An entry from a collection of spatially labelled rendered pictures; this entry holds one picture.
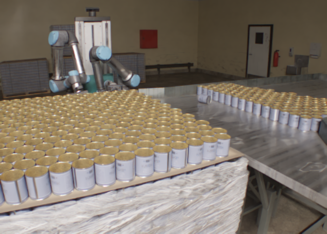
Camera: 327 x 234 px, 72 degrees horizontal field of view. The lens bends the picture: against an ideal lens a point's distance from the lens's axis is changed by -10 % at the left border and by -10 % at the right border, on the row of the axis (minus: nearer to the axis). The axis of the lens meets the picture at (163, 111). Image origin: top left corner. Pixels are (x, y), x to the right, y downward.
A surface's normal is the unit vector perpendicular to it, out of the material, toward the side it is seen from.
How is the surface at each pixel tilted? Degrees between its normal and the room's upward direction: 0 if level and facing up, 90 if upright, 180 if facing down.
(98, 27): 90
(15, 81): 88
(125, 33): 90
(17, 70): 89
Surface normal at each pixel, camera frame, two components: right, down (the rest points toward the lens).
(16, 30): 0.48, 0.25
